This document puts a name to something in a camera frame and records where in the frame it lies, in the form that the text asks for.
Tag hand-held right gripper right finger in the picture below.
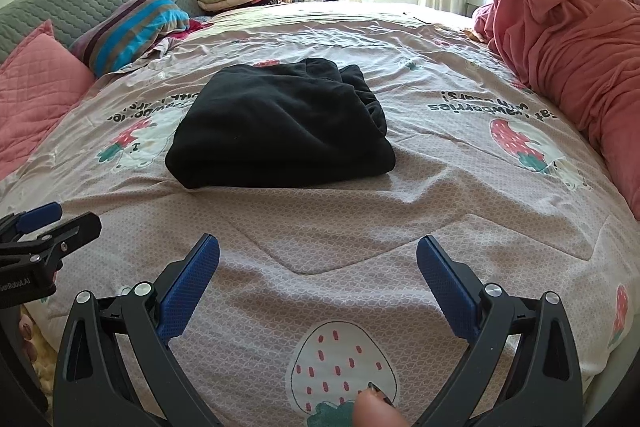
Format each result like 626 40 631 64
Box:
416 234 585 427

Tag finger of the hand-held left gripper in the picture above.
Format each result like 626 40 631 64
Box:
0 202 63 240
10 212 102 269

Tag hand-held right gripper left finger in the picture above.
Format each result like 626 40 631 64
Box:
52 233 223 427

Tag black sweatshirt with orange cuffs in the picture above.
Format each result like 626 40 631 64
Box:
165 58 397 190

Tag person's left hand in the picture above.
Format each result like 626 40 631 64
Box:
17 313 40 358

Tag person's right hand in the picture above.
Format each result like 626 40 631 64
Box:
352 382 408 427

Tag strawberry print bedspread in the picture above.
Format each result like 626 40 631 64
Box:
0 0 640 427

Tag pink quilted pillow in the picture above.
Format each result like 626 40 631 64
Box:
0 19 97 180

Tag striped blue purple pillow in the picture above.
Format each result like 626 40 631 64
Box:
69 0 191 78

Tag red garment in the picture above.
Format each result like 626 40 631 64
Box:
170 19 211 42

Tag pink crumpled blanket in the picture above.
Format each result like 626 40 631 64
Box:
472 0 640 220

